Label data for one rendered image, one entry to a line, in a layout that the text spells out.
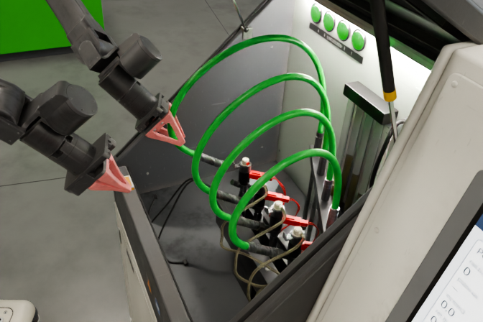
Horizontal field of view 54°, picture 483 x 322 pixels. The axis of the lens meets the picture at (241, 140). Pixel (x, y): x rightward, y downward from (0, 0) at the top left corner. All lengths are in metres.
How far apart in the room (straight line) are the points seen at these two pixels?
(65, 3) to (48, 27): 3.21
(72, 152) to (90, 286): 1.57
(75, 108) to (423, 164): 0.51
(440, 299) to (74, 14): 0.82
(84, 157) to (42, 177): 2.16
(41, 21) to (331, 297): 3.67
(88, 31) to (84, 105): 0.27
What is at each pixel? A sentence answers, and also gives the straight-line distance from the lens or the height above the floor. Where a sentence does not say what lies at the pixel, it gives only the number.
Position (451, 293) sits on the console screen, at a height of 1.29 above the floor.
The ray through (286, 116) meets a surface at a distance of 0.85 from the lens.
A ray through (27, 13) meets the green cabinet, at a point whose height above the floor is 0.40.
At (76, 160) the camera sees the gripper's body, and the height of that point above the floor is 1.31.
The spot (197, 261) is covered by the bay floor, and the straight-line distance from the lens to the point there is 1.27.
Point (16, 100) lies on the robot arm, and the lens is 0.78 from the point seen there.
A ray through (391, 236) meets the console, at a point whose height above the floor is 1.28.
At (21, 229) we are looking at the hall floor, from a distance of 2.67.
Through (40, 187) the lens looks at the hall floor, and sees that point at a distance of 2.90.
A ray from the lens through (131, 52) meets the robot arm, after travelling 0.92.
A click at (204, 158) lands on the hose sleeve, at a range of 1.04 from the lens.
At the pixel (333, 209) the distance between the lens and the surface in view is 0.96.
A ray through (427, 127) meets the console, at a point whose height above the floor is 1.44.
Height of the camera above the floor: 1.79
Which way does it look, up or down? 35 degrees down
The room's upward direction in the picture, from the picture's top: 4 degrees clockwise
